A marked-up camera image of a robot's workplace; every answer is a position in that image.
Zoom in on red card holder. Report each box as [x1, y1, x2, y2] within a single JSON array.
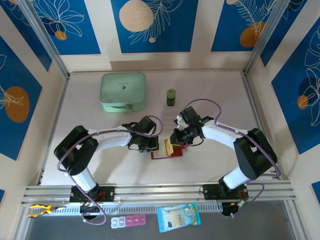
[[150, 143, 188, 160]]

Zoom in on dark bottle with green lid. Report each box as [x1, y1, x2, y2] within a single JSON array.
[[165, 88, 177, 108]]

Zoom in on mint green zip pouch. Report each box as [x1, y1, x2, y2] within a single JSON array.
[[99, 71, 147, 114]]

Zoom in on blue wet wipes packet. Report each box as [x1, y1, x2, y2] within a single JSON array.
[[156, 201, 202, 234]]

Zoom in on white and pink pill organizer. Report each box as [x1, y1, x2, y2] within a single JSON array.
[[110, 213, 147, 229]]

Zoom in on grey metal shelf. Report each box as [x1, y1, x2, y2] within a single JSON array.
[[14, 199, 307, 240]]

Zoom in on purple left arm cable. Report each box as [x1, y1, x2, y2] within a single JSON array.
[[56, 114, 164, 226]]

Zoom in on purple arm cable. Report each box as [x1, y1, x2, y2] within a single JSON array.
[[181, 99, 282, 218], [56, 114, 164, 226]]

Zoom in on aluminium mounting rail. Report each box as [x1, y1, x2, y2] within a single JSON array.
[[21, 179, 297, 205]]

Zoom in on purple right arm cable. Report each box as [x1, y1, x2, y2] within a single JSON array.
[[181, 99, 282, 218]]

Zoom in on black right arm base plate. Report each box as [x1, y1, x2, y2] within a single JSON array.
[[202, 183, 249, 201]]

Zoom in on grey slotted cable duct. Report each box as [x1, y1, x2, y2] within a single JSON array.
[[24, 202, 223, 217]]

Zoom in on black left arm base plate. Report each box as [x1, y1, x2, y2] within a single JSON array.
[[69, 185, 116, 203]]

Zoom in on aluminium table side rail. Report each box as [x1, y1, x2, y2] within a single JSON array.
[[242, 72, 288, 182], [36, 74, 71, 187]]

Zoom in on black right connector bracket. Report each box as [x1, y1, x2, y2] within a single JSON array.
[[221, 201, 248, 218]]

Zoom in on black connector bracket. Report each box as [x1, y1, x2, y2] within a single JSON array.
[[79, 201, 101, 221], [221, 201, 248, 218]]

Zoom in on black left connector bracket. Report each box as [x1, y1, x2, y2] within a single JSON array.
[[79, 201, 101, 221]]

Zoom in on yellow-handled pliers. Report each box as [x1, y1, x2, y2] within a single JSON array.
[[27, 203, 67, 219]]

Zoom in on aluminium frame post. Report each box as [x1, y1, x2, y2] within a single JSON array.
[[17, 0, 70, 79], [243, 0, 308, 76]]

